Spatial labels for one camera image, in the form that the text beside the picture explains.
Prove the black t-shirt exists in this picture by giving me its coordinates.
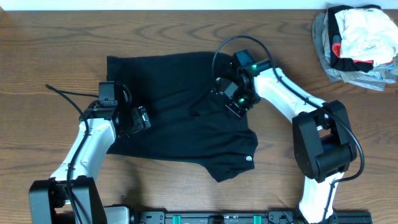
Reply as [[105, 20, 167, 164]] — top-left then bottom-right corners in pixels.
[[106, 52, 258, 182]]

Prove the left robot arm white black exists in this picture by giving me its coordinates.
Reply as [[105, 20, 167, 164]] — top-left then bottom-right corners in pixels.
[[29, 106, 150, 223]]

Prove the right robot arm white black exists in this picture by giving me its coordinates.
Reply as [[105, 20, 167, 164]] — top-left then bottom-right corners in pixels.
[[213, 59, 364, 223]]

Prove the pile of clothes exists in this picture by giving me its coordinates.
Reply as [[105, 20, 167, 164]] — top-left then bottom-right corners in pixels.
[[312, 4, 397, 91]]

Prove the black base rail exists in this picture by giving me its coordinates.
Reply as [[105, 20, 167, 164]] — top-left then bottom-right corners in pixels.
[[130, 210, 373, 224]]

